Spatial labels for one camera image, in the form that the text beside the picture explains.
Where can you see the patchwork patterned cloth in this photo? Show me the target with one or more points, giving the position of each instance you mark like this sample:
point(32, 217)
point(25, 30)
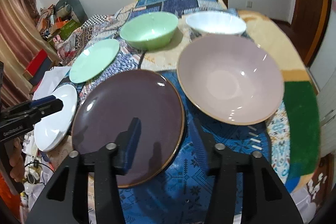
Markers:
point(182, 191)

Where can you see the pink bowl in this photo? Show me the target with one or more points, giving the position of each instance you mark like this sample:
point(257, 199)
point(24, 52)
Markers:
point(230, 79)

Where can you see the white paper sheet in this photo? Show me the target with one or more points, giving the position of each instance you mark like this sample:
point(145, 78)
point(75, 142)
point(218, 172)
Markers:
point(50, 81)

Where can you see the wall power socket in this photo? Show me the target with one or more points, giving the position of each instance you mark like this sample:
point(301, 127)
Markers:
point(249, 4)

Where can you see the white patterned bowl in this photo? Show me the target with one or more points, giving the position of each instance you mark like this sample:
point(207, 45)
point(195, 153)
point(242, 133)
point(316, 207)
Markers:
point(216, 22)

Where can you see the mint green bowl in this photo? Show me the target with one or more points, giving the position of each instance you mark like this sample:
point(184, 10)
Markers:
point(150, 31)

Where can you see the green gift bag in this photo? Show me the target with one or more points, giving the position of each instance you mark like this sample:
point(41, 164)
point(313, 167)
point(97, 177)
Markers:
point(63, 29)

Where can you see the mint green plate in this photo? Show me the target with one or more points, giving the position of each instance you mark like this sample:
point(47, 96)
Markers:
point(93, 60)

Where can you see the person's left hand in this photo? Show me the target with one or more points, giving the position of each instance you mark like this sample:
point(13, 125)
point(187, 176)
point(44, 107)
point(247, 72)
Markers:
point(16, 162)

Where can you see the brown wooden door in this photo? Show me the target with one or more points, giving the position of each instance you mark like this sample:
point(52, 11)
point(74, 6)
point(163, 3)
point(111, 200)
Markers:
point(309, 23)

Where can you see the striped brown curtain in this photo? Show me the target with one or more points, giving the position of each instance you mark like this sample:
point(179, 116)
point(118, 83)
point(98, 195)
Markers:
point(20, 42)

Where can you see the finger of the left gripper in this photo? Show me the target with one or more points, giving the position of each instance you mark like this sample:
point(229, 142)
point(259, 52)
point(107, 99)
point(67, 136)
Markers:
point(43, 101)
point(47, 108)

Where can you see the dark purple plate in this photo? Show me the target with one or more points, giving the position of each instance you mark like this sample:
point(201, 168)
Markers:
point(109, 109)

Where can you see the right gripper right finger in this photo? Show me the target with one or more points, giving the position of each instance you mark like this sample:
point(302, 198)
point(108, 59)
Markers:
point(265, 197)

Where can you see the white plate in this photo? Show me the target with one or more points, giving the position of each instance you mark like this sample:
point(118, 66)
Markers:
point(50, 131)

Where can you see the red box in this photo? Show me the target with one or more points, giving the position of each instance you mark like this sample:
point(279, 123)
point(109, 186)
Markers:
point(35, 64)

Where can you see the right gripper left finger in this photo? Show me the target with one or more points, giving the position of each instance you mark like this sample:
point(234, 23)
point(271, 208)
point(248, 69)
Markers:
point(64, 199)

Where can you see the yellow green plush blanket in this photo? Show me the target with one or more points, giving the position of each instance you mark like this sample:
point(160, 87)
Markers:
point(294, 129)

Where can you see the pink toy rabbit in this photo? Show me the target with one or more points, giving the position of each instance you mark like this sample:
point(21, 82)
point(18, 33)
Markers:
point(58, 42)

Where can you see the grey neck pillow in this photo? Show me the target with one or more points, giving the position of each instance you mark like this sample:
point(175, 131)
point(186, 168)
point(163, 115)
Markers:
point(71, 9)

